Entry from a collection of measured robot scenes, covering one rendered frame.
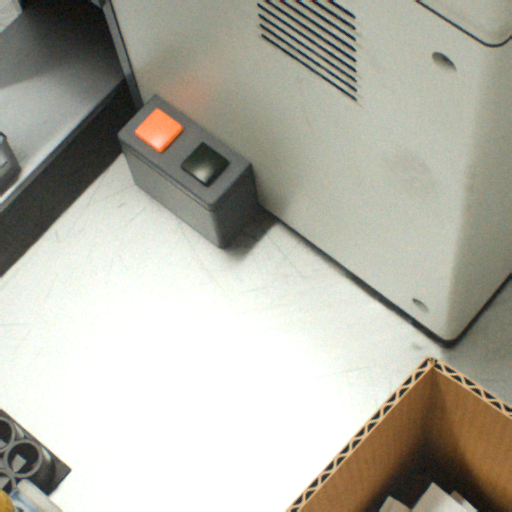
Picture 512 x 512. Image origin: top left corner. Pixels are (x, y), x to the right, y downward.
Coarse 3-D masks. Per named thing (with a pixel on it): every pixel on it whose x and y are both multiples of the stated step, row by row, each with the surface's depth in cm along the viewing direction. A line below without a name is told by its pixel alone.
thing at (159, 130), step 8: (152, 112) 62; (160, 112) 62; (152, 120) 62; (160, 120) 62; (168, 120) 61; (144, 128) 61; (152, 128) 61; (160, 128) 61; (168, 128) 61; (176, 128) 61; (144, 136) 61; (152, 136) 61; (160, 136) 61; (168, 136) 61; (152, 144) 61; (160, 144) 61; (168, 144) 61
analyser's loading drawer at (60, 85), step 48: (48, 0) 66; (0, 48) 65; (48, 48) 65; (96, 48) 65; (0, 96) 64; (48, 96) 64; (96, 96) 64; (0, 144) 60; (48, 144) 63; (0, 192) 62
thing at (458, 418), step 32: (416, 384) 46; (448, 384) 47; (384, 416) 46; (416, 416) 50; (448, 416) 50; (480, 416) 47; (352, 448) 46; (384, 448) 49; (416, 448) 54; (448, 448) 53; (480, 448) 50; (320, 480) 45; (352, 480) 47; (384, 480) 53; (416, 480) 59; (448, 480) 57; (480, 480) 53
